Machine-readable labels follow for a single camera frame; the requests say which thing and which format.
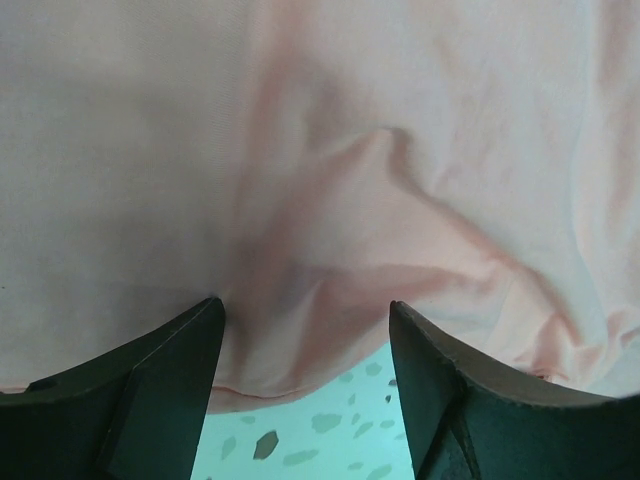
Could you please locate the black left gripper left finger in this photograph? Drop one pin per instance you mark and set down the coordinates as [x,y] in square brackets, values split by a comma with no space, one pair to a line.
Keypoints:
[136,412]

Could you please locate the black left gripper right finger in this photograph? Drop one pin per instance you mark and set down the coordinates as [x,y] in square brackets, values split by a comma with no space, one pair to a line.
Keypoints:
[469,416]

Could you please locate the salmon pink t-shirt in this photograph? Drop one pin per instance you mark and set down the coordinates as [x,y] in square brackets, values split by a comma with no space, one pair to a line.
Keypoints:
[309,162]

